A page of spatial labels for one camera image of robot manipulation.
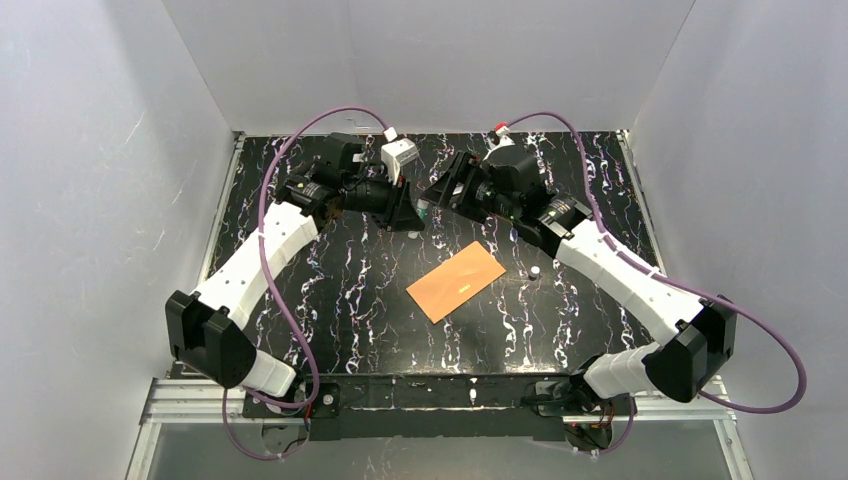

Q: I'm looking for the orange envelope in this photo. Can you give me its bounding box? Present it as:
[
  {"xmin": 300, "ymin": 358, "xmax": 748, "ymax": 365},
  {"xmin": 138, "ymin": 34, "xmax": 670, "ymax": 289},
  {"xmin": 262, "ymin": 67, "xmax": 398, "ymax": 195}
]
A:
[{"xmin": 406, "ymin": 241, "xmax": 506, "ymax": 324}]

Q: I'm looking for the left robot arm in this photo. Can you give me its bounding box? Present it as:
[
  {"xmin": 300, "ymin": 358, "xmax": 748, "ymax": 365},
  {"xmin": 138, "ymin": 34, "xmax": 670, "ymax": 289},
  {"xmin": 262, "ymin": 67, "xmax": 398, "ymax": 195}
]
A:
[{"xmin": 165, "ymin": 130, "xmax": 425, "ymax": 407}]

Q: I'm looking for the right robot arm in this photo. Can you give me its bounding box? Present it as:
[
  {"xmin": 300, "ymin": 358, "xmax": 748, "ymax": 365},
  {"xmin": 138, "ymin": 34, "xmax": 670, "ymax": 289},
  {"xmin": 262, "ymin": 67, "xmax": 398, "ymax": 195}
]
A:
[{"xmin": 421, "ymin": 146, "xmax": 736, "ymax": 403}]

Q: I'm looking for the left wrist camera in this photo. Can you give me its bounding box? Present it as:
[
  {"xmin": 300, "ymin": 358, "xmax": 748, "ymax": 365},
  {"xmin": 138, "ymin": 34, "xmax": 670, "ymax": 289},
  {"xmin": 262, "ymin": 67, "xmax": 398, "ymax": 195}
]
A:
[{"xmin": 380, "ymin": 127, "xmax": 419, "ymax": 185}]

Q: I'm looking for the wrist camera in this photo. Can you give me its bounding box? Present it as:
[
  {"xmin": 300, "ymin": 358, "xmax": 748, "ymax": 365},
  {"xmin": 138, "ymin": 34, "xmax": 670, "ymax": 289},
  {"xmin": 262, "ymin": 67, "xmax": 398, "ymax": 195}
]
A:
[
  {"xmin": 380, "ymin": 127, "xmax": 419, "ymax": 185},
  {"xmin": 486, "ymin": 122, "xmax": 515, "ymax": 156}
]

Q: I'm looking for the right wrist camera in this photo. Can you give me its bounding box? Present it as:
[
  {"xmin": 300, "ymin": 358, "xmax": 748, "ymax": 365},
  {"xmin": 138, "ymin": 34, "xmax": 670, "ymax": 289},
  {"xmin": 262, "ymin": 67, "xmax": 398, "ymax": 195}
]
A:
[{"xmin": 486, "ymin": 122, "xmax": 515, "ymax": 156}]

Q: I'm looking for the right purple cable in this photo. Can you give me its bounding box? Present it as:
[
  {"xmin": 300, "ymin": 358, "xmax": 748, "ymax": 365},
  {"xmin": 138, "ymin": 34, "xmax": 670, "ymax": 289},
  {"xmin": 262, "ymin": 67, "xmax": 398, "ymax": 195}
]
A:
[{"xmin": 503, "ymin": 111, "xmax": 808, "ymax": 457}]

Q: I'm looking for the purple cable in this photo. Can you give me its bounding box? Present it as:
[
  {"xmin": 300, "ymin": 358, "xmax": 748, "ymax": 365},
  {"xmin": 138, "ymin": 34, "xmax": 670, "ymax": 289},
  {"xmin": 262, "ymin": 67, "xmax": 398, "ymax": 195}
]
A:
[
  {"xmin": 221, "ymin": 105, "xmax": 392, "ymax": 462},
  {"xmin": 503, "ymin": 111, "xmax": 808, "ymax": 457}
]

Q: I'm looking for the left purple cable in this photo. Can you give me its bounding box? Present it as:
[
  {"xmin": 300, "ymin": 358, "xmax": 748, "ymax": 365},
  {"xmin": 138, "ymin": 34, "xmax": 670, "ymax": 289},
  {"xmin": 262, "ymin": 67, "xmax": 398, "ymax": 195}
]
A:
[{"xmin": 221, "ymin": 105, "xmax": 392, "ymax": 462}]

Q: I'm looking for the aluminium front frame rail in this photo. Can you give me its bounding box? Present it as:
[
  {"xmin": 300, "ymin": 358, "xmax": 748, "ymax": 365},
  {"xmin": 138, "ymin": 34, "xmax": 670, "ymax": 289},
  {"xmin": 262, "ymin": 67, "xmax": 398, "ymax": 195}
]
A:
[{"xmin": 127, "ymin": 374, "xmax": 752, "ymax": 479}]

